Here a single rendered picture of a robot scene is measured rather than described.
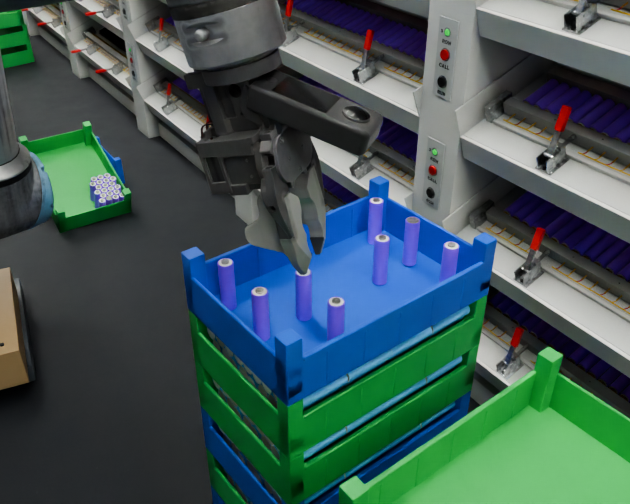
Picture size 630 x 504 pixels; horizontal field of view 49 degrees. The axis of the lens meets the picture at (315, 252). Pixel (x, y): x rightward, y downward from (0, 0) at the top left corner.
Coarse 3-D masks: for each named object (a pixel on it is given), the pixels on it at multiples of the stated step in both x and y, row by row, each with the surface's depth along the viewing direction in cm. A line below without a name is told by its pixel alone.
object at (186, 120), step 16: (160, 80) 228; (176, 80) 226; (144, 96) 228; (160, 96) 226; (176, 96) 222; (192, 96) 216; (160, 112) 219; (176, 112) 216; (192, 112) 213; (176, 128) 213; (192, 128) 207; (192, 144) 209
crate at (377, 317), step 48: (384, 192) 92; (336, 240) 93; (432, 240) 89; (480, 240) 80; (192, 288) 79; (240, 288) 85; (288, 288) 85; (336, 288) 85; (384, 288) 85; (432, 288) 76; (480, 288) 83; (240, 336) 72; (288, 336) 66; (384, 336) 74; (288, 384) 68
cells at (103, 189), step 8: (104, 176) 192; (112, 176) 193; (96, 184) 191; (104, 184) 190; (112, 184) 191; (96, 192) 188; (104, 192) 189; (112, 192) 190; (120, 192) 193; (96, 200) 190; (104, 200) 187; (112, 200) 189; (120, 200) 190
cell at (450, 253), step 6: (444, 246) 81; (450, 246) 81; (456, 246) 81; (444, 252) 81; (450, 252) 81; (456, 252) 81; (444, 258) 82; (450, 258) 81; (456, 258) 81; (444, 264) 82; (450, 264) 82; (456, 264) 82; (444, 270) 82; (450, 270) 82; (444, 276) 83; (450, 276) 83
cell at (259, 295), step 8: (256, 288) 74; (264, 288) 74; (256, 296) 73; (264, 296) 73; (256, 304) 74; (264, 304) 74; (256, 312) 74; (264, 312) 74; (256, 320) 75; (264, 320) 75; (256, 328) 76; (264, 328) 76; (264, 336) 76
